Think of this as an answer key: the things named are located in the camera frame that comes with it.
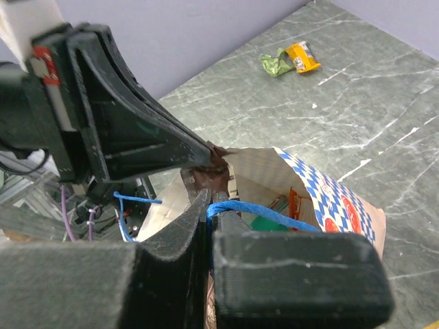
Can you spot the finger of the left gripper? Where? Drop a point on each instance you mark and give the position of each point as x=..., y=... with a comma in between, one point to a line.
x=127, y=132

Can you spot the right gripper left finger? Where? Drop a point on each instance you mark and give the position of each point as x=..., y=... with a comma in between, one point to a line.
x=159, y=283

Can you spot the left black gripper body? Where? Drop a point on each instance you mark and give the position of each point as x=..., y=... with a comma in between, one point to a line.
x=47, y=100

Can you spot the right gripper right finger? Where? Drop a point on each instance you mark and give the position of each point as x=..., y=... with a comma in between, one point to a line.
x=265, y=279

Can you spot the checkered paper bag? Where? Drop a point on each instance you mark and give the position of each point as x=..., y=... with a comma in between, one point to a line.
x=259, y=184

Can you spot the brown snack bag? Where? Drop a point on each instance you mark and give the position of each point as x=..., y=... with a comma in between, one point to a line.
x=215, y=176

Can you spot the green snack packet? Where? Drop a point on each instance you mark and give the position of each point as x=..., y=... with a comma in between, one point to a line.
x=277, y=65

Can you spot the yellow snack bar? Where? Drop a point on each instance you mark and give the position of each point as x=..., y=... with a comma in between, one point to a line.
x=302, y=57

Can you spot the orange snack packet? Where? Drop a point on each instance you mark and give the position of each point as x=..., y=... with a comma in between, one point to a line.
x=301, y=208

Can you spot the aluminium rail frame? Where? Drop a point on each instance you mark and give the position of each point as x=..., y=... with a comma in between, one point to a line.
x=37, y=205

